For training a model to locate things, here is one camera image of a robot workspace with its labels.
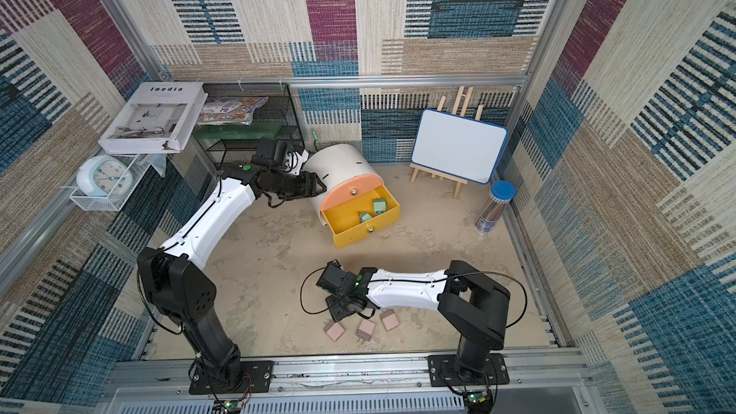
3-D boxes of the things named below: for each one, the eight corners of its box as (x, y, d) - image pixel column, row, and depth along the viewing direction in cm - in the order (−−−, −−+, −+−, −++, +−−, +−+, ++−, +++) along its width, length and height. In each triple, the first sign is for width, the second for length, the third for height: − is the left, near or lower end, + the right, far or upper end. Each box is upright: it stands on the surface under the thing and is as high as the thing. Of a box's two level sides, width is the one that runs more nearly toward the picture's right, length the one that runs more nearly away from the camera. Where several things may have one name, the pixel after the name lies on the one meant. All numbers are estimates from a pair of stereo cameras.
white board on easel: (436, 213, 108) (454, 153, 84) (401, 164, 124) (407, 102, 101) (491, 191, 114) (521, 130, 91) (451, 147, 130) (467, 86, 107)
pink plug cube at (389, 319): (386, 332, 82) (386, 329, 81) (378, 315, 85) (378, 312, 83) (399, 325, 84) (400, 322, 82) (391, 309, 86) (392, 306, 85)
